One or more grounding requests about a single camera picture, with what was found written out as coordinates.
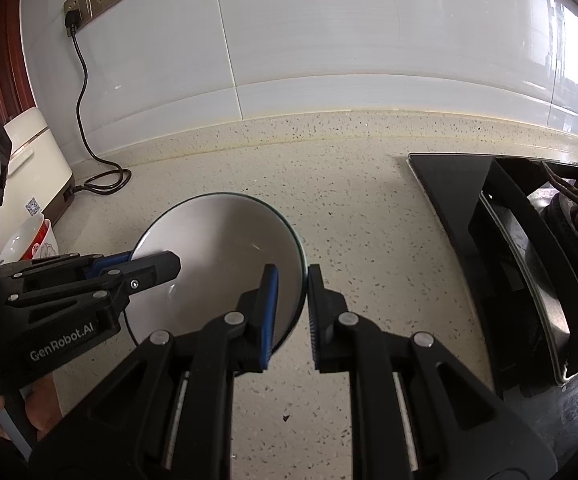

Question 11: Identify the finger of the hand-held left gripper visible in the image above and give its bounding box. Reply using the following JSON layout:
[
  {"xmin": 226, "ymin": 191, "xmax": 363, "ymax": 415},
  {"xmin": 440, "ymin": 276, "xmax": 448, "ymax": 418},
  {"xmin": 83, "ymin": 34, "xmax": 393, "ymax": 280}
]
[
  {"xmin": 6, "ymin": 251, "xmax": 181, "ymax": 330},
  {"xmin": 0, "ymin": 252, "xmax": 134, "ymax": 282}
]

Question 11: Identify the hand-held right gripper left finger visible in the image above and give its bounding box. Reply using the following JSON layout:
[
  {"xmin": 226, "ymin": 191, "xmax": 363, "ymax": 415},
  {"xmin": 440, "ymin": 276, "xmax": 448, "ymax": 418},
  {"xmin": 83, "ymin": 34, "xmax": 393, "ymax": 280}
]
[{"xmin": 29, "ymin": 263, "xmax": 281, "ymax": 480}]

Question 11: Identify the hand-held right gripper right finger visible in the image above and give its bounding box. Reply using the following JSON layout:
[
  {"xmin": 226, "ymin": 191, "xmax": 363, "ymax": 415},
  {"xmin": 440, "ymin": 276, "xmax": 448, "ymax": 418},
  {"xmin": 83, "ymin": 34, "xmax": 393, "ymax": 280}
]
[{"xmin": 307, "ymin": 263, "xmax": 558, "ymax": 480}]

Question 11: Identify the white bowl with dark rim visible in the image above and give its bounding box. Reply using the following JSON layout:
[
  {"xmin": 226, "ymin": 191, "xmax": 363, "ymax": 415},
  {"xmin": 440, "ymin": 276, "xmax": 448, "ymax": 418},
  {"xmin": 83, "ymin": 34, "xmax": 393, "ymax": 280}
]
[{"xmin": 124, "ymin": 192, "xmax": 309, "ymax": 361}]

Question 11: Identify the white bowl with red print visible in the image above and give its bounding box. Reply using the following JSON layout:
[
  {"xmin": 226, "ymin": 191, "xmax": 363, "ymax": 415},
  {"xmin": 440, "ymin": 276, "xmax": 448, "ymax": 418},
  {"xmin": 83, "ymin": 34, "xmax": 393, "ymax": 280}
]
[{"xmin": 0, "ymin": 212, "xmax": 60, "ymax": 264}]

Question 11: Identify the person's left hand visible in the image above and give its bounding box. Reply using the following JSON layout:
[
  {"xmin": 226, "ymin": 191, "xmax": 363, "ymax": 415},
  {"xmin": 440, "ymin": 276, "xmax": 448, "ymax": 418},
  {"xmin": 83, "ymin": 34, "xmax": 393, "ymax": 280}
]
[{"xmin": 0, "ymin": 372, "xmax": 62, "ymax": 441}]

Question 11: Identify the white rice cooker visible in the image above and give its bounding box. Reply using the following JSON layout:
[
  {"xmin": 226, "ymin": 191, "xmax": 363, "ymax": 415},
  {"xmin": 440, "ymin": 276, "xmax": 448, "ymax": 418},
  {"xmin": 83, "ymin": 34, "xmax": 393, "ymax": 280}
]
[{"xmin": 0, "ymin": 106, "xmax": 74, "ymax": 261}]

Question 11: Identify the black glass gas stove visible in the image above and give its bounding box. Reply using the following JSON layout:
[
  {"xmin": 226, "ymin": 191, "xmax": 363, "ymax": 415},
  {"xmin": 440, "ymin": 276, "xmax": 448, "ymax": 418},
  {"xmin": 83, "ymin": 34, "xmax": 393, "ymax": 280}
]
[{"xmin": 406, "ymin": 152, "xmax": 578, "ymax": 411}]

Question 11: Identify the black pan support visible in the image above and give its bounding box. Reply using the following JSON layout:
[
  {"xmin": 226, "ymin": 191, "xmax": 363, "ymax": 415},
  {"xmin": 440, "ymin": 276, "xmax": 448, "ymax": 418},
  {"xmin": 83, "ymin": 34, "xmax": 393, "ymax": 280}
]
[{"xmin": 469, "ymin": 157, "xmax": 578, "ymax": 386}]

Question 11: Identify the black stove burner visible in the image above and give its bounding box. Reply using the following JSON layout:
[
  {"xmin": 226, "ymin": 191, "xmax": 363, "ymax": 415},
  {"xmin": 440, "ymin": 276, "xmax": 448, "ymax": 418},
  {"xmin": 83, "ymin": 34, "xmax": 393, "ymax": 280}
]
[{"xmin": 543, "ymin": 192, "xmax": 578, "ymax": 287}]

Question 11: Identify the black power cable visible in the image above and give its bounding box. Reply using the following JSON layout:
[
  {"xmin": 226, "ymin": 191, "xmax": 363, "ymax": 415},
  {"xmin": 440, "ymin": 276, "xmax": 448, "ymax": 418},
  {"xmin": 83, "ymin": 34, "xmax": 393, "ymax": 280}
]
[{"xmin": 64, "ymin": 10, "xmax": 132, "ymax": 196}]

